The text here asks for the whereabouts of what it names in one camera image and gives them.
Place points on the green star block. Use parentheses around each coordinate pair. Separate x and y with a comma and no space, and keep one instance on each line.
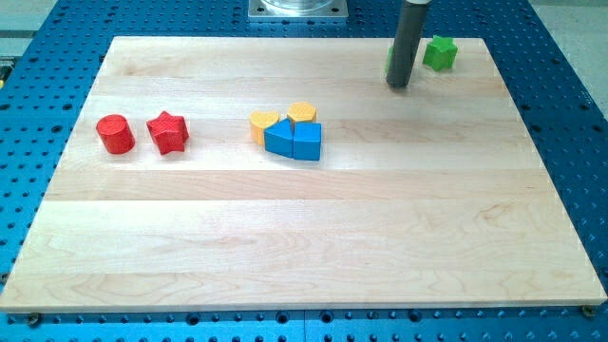
(440,53)

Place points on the light wooden board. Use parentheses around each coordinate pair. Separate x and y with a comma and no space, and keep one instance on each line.
(430,197)

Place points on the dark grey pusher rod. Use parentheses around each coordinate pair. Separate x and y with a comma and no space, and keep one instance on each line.
(412,18)

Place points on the red cylinder block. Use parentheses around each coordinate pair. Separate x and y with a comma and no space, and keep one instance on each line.
(115,134)

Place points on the red star block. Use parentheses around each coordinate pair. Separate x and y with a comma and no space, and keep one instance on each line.
(168,132)

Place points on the blue wedge block left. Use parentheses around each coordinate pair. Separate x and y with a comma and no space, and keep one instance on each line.
(279,138)

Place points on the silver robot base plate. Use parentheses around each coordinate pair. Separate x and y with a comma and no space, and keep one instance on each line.
(297,9)

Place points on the yellow heart block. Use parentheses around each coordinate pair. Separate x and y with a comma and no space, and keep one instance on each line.
(259,122)

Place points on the green block behind rod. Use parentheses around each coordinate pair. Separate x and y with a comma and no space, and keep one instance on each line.
(389,59)

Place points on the yellow pentagon block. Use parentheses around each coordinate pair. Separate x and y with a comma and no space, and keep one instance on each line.
(302,112)

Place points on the blue wedge block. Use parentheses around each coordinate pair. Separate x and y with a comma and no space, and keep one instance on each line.
(307,141)
(279,138)

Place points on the blue wedge block right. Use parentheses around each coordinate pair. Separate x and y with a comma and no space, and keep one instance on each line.
(307,141)

